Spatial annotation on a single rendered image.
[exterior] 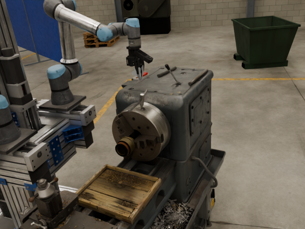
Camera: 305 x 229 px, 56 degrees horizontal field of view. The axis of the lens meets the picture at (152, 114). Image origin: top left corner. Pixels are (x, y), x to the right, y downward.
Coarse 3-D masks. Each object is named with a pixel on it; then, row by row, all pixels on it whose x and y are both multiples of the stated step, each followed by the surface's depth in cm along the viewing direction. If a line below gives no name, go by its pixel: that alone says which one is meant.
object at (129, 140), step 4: (120, 140) 148; (124, 140) 147; (128, 140) 148; (132, 140) 149; (120, 144) 145; (124, 144) 145; (128, 144) 146; (132, 144) 148; (116, 148) 148; (120, 148) 152; (124, 148) 145; (128, 148) 146; (132, 148) 148; (120, 152) 150; (124, 152) 151; (128, 152) 147; (124, 156) 147
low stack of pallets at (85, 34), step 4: (88, 32) 906; (84, 36) 892; (88, 36) 907; (92, 36) 915; (96, 36) 885; (84, 40) 897; (88, 40) 923; (92, 40) 938; (96, 40) 890; (112, 40) 939; (116, 40) 963; (88, 44) 896; (92, 44) 894; (96, 44) 893; (100, 44) 929; (108, 44) 889; (112, 44) 914
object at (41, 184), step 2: (40, 180) 112; (42, 180) 113; (44, 180) 114; (46, 180) 114; (38, 182) 113; (40, 182) 112; (42, 182) 112; (44, 182) 113; (46, 182) 114; (38, 184) 112; (40, 184) 112; (42, 184) 112; (44, 184) 113; (46, 184) 114; (48, 184) 115; (38, 186) 113; (40, 186) 112; (42, 186) 112; (44, 186) 113; (46, 186) 114; (38, 188) 113; (40, 188) 113; (42, 188) 113; (44, 188) 113
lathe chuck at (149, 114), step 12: (144, 108) 154; (132, 120) 154; (144, 120) 150; (156, 120) 151; (144, 132) 154; (156, 132) 150; (156, 144) 153; (132, 156) 166; (144, 156) 161; (156, 156) 157
